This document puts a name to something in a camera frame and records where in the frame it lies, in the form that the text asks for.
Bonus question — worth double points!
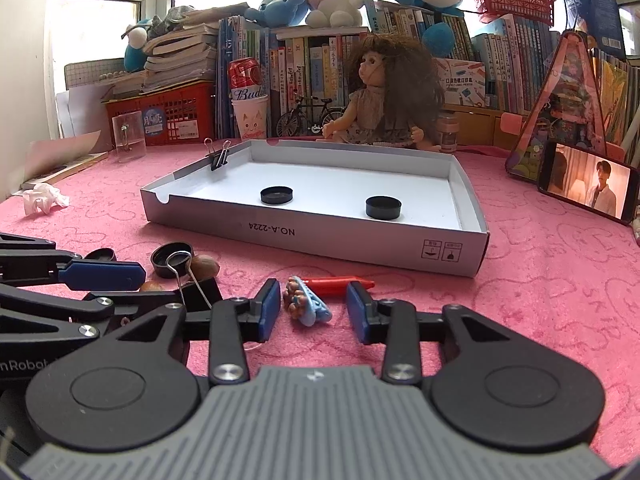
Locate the row of blue-spined books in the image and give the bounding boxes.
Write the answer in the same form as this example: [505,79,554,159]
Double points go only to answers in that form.
[365,0,566,113]

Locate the black toy bicycle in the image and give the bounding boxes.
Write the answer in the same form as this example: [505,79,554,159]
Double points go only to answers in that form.
[276,94,346,137]

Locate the tall blue carton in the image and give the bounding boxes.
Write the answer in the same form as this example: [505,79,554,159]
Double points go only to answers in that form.
[562,0,628,58]

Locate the brown-haired doll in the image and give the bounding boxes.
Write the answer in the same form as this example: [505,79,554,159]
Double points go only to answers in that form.
[322,34,446,153]

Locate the stack of flat books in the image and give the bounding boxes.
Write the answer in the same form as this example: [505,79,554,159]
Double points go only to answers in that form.
[112,7,251,96]

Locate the large red plastic basket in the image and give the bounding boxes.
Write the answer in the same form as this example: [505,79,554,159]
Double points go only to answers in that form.
[102,81,218,147]

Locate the clear glass mug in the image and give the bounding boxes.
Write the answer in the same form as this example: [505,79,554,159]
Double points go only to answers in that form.
[112,109,148,163]

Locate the white printed carton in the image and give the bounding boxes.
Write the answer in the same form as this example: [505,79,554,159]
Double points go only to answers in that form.
[434,57,487,108]

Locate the red crayon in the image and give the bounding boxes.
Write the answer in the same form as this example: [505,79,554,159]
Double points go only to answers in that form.
[300,276,376,297]

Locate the row of upright books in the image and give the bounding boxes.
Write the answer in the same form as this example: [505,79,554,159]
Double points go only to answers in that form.
[216,15,373,138]

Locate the crumpled white tissue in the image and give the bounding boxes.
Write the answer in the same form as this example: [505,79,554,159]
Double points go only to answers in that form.
[21,183,71,216]

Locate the small red plastic basket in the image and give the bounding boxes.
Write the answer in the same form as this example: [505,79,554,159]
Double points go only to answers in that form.
[469,0,558,28]

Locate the red beverage can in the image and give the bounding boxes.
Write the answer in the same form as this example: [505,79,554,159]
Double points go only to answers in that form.
[227,57,264,102]

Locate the black binder clip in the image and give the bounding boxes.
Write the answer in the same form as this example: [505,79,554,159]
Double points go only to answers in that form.
[203,137,233,172]
[166,251,224,311]

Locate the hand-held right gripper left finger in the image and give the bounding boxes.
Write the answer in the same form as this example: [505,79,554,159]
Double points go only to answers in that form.
[102,279,282,386]

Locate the blue toy figure piece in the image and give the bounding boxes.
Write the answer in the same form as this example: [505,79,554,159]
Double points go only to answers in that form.
[283,275,333,327]

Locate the white paper sheet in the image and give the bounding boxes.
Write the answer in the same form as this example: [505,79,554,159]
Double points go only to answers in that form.
[55,85,115,143]

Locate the large brown nut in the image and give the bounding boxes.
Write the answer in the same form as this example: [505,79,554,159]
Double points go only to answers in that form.
[190,255,221,278]

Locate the row of yellow picture books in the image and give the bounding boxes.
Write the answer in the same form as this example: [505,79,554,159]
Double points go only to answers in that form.
[590,47,640,151]

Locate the grey plush toy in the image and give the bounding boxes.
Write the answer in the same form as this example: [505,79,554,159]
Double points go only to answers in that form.
[147,5,198,36]

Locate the flat notebook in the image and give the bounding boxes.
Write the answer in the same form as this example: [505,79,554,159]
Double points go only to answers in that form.
[20,130,113,191]

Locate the blue whale plush toy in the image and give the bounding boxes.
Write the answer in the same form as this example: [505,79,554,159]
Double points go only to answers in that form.
[245,0,308,28]

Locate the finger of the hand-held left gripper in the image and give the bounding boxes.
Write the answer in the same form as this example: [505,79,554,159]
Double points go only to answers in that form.
[0,282,186,348]
[0,232,147,292]

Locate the small glass jar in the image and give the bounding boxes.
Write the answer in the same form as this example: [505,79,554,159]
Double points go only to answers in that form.
[436,111,460,153]

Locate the white cartoon paper cup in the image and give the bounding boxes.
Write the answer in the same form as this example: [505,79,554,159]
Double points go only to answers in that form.
[231,96,268,142]

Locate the white cardboard box tray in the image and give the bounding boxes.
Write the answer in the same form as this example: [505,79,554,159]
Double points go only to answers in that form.
[140,139,490,278]

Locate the pink triangular toy house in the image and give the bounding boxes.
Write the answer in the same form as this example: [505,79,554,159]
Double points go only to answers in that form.
[505,29,608,181]

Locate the white wire grid panel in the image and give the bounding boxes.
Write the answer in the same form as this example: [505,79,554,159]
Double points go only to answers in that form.
[65,60,126,92]

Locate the blue white plush toy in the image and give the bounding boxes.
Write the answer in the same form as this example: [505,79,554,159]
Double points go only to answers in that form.
[122,20,153,73]

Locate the black smartphone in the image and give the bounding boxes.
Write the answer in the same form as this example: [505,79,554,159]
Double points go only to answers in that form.
[537,140,640,226]

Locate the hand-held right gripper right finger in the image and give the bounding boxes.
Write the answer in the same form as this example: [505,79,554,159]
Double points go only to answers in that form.
[346,281,528,386]

